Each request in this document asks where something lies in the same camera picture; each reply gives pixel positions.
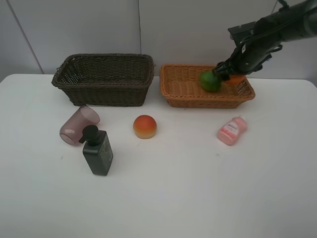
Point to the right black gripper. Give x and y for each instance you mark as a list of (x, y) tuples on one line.
[(247, 58)]

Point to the orange tangerine fruit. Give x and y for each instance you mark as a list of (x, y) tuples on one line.
[(235, 79)]

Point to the green mango fruit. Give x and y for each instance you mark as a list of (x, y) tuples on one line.
[(209, 82)]

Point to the pink lotion bottle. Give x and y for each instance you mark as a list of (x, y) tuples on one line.
[(230, 133)]

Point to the dark green pump bottle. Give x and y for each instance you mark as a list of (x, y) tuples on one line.
[(97, 150)]

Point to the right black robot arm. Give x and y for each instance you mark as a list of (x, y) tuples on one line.
[(289, 23)]

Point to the light orange wicker basket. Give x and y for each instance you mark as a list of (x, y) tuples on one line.
[(180, 86)]

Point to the red yellow peach fruit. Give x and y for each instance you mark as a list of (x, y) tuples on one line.
[(145, 127)]

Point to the dark brown wicker basket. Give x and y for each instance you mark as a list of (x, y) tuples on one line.
[(111, 80)]

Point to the translucent purple plastic cup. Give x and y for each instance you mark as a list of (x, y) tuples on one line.
[(71, 131)]

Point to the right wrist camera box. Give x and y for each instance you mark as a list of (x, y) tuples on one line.
[(241, 32)]

